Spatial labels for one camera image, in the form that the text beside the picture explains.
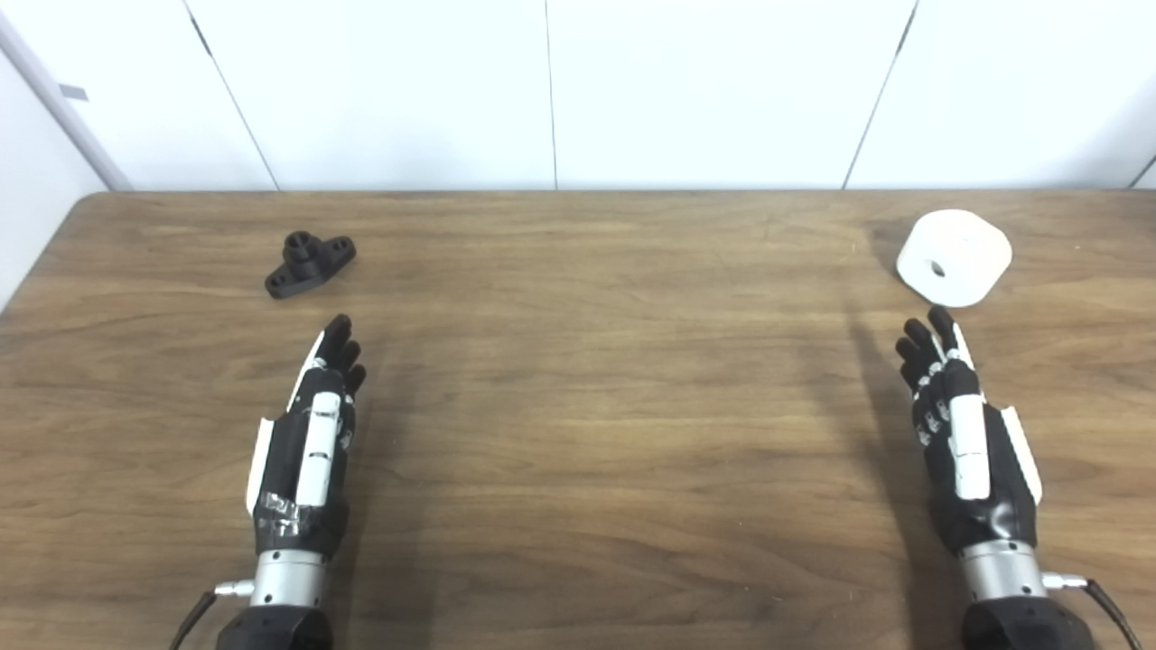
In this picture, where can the small grey wall tag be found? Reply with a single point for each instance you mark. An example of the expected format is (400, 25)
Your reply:
(74, 92)

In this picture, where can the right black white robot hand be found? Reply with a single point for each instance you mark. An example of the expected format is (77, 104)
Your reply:
(998, 487)

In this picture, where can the grey wall corner trim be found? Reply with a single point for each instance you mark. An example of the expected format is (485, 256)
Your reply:
(63, 113)

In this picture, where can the round white plastic piece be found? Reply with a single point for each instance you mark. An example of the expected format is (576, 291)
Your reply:
(966, 248)

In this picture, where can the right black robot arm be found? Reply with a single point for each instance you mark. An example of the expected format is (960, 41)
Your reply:
(1020, 623)

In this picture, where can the black flanged holder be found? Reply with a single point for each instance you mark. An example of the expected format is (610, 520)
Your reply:
(307, 266)

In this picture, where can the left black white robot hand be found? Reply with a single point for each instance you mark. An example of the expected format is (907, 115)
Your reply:
(291, 469)

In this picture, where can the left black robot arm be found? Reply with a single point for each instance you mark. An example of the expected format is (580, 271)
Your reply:
(280, 623)

